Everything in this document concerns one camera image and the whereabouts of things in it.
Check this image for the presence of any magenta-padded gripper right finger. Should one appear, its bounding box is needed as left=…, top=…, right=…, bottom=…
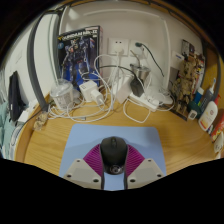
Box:
left=123, top=144, right=166, bottom=190

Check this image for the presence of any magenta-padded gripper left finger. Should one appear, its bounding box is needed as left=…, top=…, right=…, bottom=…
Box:
left=62, top=143, right=105, bottom=190

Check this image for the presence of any black computer mouse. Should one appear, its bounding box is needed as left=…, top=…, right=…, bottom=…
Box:
left=99, top=135, right=129, bottom=175

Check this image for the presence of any light blue mouse pad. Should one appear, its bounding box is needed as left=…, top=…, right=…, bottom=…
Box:
left=58, top=123, right=168, bottom=192

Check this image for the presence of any white power strip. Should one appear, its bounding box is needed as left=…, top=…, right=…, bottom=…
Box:
left=128, top=91, right=161, bottom=113

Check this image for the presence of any small white desk clock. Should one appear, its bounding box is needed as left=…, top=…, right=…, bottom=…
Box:
left=187, top=109, right=198, bottom=122

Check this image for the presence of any white printed mug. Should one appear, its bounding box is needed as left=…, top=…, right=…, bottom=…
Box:
left=213, top=131, right=224, bottom=154

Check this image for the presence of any clear plastic cup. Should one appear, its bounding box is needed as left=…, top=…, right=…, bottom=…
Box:
left=49, top=78, right=75, bottom=110

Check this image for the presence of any dark green container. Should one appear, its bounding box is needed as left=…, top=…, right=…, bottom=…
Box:
left=187, top=99, right=203, bottom=118

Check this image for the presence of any white charger block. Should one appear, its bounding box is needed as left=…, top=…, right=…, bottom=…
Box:
left=78, top=79, right=105, bottom=106

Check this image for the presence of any white lotion pump bottle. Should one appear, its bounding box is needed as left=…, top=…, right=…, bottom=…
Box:
left=198, top=94, right=221, bottom=132

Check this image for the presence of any large white power adapter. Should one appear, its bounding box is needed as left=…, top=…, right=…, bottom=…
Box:
left=114, top=74, right=135, bottom=104

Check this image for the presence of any black power adapter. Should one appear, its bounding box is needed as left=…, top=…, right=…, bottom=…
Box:
left=129, top=78, right=145, bottom=98

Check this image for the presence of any teal cloth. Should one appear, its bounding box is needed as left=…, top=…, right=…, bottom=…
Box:
left=0, top=99, right=18, bottom=158

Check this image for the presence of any golden robot figurine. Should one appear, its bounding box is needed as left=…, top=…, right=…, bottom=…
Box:
left=171, top=54, right=201, bottom=114

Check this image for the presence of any blue squeeze bottle white nozzle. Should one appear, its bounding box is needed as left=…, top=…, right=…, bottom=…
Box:
left=199, top=77, right=217, bottom=114

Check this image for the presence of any black bag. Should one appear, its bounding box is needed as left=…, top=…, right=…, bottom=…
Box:
left=8, top=70, right=26, bottom=123

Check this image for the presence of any steel cup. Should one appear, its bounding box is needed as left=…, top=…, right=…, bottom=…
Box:
left=129, top=63, right=151, bottom=82

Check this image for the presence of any robot model kit box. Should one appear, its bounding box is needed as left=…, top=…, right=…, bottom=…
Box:
left=57, top=25, right=103, bottom=89

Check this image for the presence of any colourful printed box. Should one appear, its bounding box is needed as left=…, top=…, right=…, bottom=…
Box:
left=179, top=39, right=206, bottom=84

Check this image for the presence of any looped white cable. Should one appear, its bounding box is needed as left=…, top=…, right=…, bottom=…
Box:
left=122, top=98, right=153, bottom=125

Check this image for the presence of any white cable bundle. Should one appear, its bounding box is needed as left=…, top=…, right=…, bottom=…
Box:
left=47, top=54, right=117, bottom=124

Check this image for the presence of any black power cable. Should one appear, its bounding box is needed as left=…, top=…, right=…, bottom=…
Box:
left=134, top=41, right=165, bottom=78

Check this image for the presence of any white wall box blue label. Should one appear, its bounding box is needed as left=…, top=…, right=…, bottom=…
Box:
left=171, top=50, right=185, bottom=64

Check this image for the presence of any white wall socket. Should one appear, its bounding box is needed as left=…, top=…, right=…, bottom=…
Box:
left=107, top=37, right=130, bottom=56
left=128, top=39, right=150, bottom=58

